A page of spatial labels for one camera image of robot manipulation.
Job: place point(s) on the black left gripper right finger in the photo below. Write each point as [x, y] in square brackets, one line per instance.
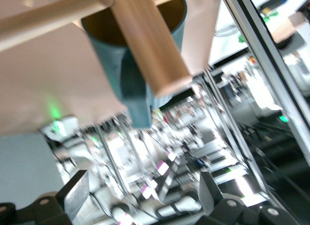
[210, 198]

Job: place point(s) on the aluminium frame post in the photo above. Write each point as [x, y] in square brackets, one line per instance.
[266, 53]

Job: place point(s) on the dark teal mug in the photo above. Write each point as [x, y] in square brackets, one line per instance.
[109, 65]

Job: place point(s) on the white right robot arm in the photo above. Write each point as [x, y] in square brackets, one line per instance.
[64, 131]

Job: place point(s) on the wooden mug tree rack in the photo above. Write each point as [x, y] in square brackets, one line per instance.
[155, 53]

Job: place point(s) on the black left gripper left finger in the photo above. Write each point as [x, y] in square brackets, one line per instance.
[72, 198]

